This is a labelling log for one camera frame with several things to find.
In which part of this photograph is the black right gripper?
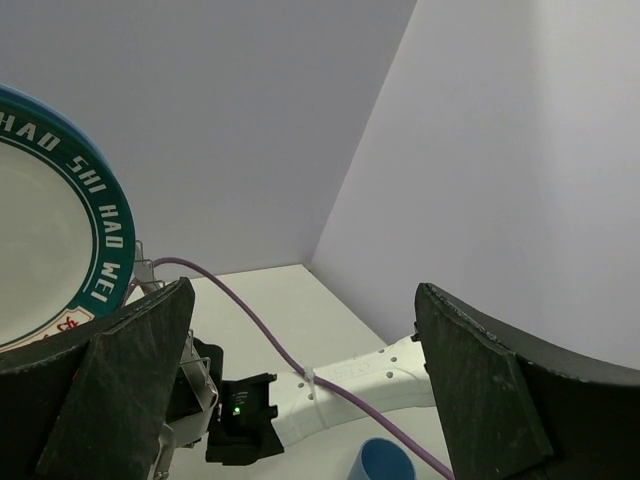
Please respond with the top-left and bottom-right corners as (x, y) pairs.
(194, 338), (284, 466)

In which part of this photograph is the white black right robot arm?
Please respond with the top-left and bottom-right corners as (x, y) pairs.
(196, 335), (441, 470)

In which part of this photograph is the blue plastic cup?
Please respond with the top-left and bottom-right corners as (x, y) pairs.
(347, 438), (416, 480)

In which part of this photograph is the white plate green rim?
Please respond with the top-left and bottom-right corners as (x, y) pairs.
(1, 100), (136, 351)

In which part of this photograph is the stainless steel dish rack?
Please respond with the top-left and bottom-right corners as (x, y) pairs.
(122, 239), (221, 480)

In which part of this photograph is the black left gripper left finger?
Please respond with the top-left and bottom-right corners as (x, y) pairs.
(1, 278), (195, 479)

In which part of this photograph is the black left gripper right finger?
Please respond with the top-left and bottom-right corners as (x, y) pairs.
(414, 283), (639, 479)

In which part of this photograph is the blue plastic plate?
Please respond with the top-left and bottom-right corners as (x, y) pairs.
(1, 84), (128, 202)

